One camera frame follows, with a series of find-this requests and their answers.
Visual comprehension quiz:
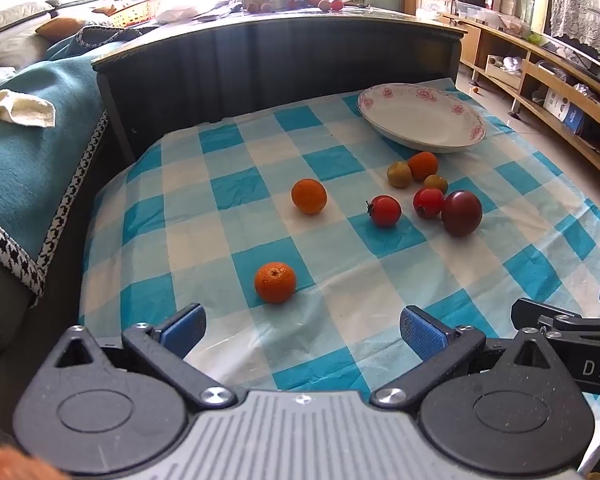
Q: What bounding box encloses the blue box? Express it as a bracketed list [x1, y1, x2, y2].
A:
[562, 102, 586, 133]

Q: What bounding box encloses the orange cushion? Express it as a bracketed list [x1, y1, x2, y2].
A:
[36, 17, 88, 43]

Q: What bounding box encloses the orange fuzzy cloth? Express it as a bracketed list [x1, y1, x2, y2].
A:
[0, 420, 61, 480]

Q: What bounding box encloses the red tomato with stem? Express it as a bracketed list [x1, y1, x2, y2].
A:
[366, 195, 402, 228]

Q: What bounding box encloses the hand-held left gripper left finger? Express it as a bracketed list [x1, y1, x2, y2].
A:
[45, 303, 236, 409]

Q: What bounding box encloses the cream cloth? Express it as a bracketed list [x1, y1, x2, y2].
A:
[0, 89, 56, 153]

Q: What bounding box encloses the teal blanket with houndstooth border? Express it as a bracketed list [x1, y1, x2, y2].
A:
[0, 27, 131, 296]

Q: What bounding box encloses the dark blue knitted cloth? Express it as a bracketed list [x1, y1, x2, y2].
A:
[75, 24, 146, 47]

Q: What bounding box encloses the smooth round orange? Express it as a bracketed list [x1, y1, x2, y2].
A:
[291, 178, 328, 215]

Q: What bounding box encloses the wooden shelf unit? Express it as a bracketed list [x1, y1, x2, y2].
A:
[442, 12, 600, 186]

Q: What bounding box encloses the dark purple tomato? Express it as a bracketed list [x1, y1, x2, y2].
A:
[441, 190, 483, 238]

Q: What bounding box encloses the small orange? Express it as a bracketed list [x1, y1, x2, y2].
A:
[407, 151, 439, 182]

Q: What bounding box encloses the grey sofa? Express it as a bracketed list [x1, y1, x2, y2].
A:
[0, 0, 113, 356]

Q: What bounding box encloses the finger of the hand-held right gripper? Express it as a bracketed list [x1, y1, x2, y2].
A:
[511, 298, 600, 344]

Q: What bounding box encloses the red patterned basket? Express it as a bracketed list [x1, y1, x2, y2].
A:
[107, 0, 163, 28]

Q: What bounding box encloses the white box with dark print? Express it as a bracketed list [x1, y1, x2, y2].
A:
[544, 87, 568, 118]

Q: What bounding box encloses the yellow-green jujube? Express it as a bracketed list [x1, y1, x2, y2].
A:
[386, 161, 413, 189]

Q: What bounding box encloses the white plate with pink flowers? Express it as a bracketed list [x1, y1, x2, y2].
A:
[356, 83, 487, 154]

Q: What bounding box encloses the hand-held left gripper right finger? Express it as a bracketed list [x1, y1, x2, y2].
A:
[370, 305, 579, 409]

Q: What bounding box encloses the black television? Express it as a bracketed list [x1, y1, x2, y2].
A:
[542, 35, 600, 88]

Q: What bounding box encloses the white drawer box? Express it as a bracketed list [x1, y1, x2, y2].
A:
[485, 54, 523, 88]

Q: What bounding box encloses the large dimpled orange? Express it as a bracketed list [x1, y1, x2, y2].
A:
[254, 261, 298, 305]

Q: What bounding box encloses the blue white checkered tablecloth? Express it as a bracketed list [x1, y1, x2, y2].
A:
[77, 77, 600, 476]

